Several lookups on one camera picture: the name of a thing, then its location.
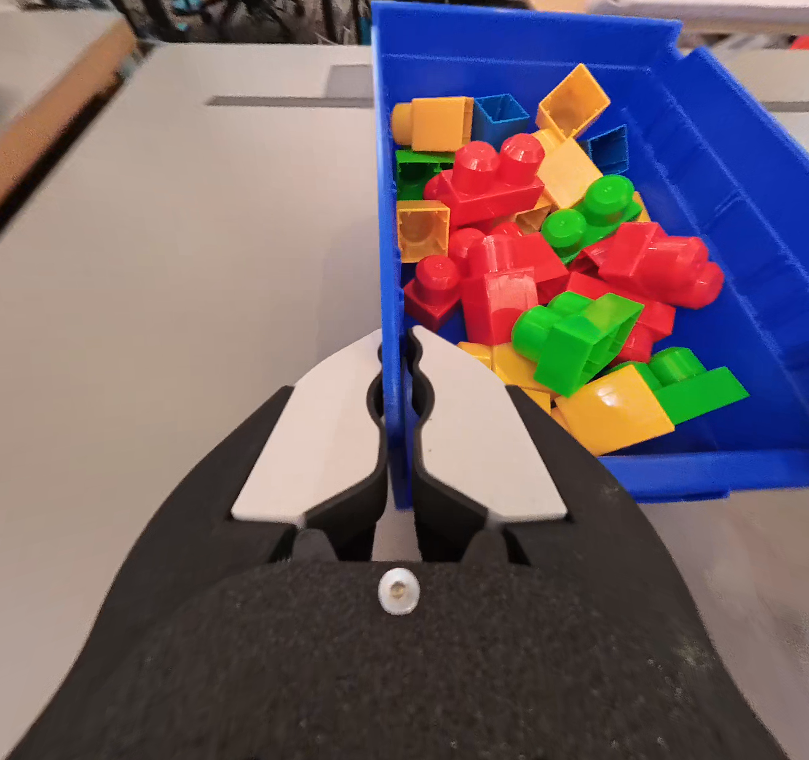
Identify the grey desk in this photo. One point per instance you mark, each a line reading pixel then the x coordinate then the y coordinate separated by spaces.
pixel 189 298

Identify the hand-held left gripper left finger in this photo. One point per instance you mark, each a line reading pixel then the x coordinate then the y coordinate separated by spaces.
pixel 316 451

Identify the blue plastic bin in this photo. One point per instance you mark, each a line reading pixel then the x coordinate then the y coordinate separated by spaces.
pixel 726 204

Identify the wood-edged side table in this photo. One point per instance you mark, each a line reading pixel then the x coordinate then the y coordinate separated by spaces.
pixel 57 77

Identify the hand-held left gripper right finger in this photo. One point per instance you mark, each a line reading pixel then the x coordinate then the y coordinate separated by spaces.
pixel 487 451

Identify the pile of loose toy blocks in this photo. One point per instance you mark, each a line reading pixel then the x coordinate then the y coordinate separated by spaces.
pixel 506 280

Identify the orange traffic cone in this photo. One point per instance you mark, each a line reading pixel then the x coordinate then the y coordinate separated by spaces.
pixel 800 41

